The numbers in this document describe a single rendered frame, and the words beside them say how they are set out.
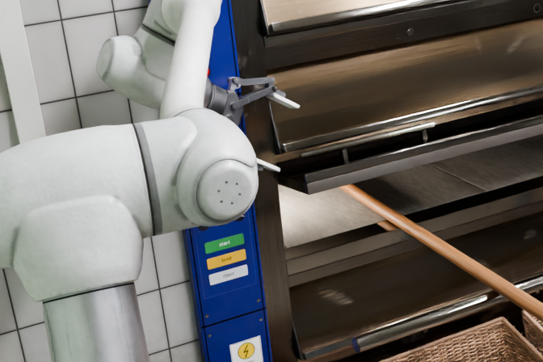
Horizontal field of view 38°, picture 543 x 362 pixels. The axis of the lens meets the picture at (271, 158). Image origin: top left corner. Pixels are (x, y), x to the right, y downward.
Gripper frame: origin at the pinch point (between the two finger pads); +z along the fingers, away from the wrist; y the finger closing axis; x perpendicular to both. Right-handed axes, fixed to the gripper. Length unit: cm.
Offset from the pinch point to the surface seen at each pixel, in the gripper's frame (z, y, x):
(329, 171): 11.0, 3.7, 4.4
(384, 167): 22.6, -1.3, 7.4
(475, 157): 86, -24, -25
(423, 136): 31.8, -11.6, 6.7
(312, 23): -1.6, -24.2, 0.9
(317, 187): 10.0, 7.6, 3.6
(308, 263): 27.4, 21.9, -13.9
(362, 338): 17.7, 33.9, 20.1
